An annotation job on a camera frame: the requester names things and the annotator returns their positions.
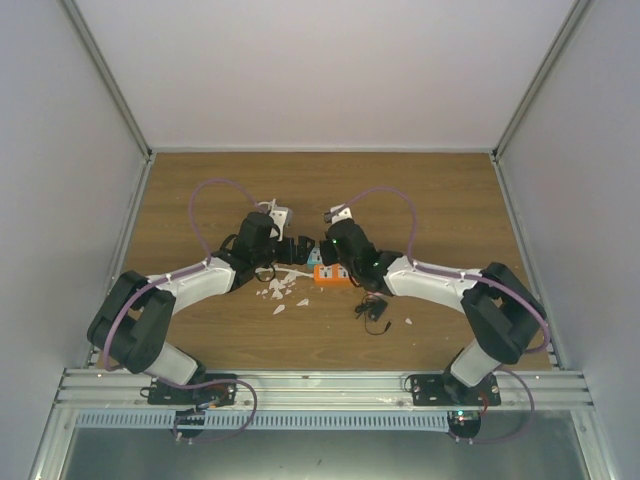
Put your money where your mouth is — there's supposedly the teal power strip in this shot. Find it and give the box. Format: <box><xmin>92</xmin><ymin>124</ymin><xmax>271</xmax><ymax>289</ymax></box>
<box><xmin>306</xmin><ymin>247</ymin><xmax>323</xmax><ymax>269</ymax></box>

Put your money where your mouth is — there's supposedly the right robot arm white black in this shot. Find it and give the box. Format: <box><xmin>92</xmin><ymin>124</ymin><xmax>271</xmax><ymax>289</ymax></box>
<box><xmin>320</xmin><ymin>218</ymin><xmax>550</xmax><ymax>405</ymax></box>

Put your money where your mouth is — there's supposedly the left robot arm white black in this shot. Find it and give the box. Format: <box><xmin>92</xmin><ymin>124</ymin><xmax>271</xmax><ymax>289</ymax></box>
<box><xmin>87</xmin><ymin>209</ymin><xmax>315</xmax><ymax>404</ymax></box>

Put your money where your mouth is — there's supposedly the orange power strip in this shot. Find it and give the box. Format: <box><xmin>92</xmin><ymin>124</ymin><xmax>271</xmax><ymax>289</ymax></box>
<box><xmin>313</xmin><ymin>264</ymin><xmax>352</xmax><ymax>287</ymax></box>

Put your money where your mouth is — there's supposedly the white debris pile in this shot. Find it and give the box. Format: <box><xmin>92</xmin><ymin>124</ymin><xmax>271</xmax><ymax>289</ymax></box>
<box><xmin>255</xmin><ymin>278</ymin><xmax>310</xmax><ymax>316</ymax></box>

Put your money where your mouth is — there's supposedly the white orange strip cord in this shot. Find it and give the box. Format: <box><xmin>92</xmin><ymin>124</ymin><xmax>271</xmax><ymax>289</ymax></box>
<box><xmin>253</xmin><ymin>265</ymin><xmax>316</xmax><ymax>281</ymax></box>

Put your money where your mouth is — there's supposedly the black adapter with cable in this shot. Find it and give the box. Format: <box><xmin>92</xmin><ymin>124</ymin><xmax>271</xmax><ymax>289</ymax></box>
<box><xmin>354</xmin><ymin>294</ymin><xmax>392</xmax><ymax>336</ymax></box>

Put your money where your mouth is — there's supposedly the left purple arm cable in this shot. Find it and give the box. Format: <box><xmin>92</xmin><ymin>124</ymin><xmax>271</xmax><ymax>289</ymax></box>
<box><xmin>102</xmin><ymin>178</ymin><xmax>274</xmax><ymax>374</ymax></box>

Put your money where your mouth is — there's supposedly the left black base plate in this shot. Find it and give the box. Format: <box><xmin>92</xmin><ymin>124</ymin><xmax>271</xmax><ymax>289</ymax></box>
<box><xmin>140</xmin><ymin>373</ymin><xmax>237</xmax><ymax>406</ymax></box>

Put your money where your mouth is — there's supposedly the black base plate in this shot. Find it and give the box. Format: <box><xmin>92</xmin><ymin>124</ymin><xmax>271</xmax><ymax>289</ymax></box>
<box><xmin>403</xmin><ymin>372</ymin><xmax>502</xmax><ymax>407</ymax></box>
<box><xmin>140</xmin><ymin>373</ymin><xmax>237</xmax><ymax>406</ymax></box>

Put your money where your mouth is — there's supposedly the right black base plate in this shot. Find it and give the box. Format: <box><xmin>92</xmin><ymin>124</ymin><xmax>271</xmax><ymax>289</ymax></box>
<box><xmin>403</xmin><ymin>372</ymin><xmax>502</xmax><ymax>407</ymax></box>

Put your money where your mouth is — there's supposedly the left aluminium frame post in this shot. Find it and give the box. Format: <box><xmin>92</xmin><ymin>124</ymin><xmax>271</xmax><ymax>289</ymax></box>
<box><xmin>59</xmin><ymin>0</ymin><xmax>153</xmax><ymax>163</ymax></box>

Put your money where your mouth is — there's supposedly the aluminium frame post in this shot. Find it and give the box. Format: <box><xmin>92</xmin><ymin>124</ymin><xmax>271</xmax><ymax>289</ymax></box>
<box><xmin>59</xmin><ymin>0</ymin><xmax>153</xmax><ymax>163</ymax></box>
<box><xmin>490</xmin><ymin>0</ymin><xmax>593</xmax><ymax>163</ymax></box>

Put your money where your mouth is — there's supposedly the aluminium front rail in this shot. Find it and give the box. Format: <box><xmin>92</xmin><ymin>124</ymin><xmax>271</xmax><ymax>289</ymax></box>
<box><xmin>54</xmin><ymin>369</ymin><xmax>594</xmax><ymax>411</ymax></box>

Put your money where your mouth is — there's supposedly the slotted grey cable duct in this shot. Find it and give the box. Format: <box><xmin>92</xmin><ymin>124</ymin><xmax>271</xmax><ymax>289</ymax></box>
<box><xmin>76</xmin><ymin>409</ymin><xmax>449</xmax><ymax>433</ymax></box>

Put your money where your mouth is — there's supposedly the right aluminium frame post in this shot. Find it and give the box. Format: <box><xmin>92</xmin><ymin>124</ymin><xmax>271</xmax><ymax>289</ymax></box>
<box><xmin>490</xmin><ymin>0</ymin><xmax>593</xmax><ymax>163</ymax></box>

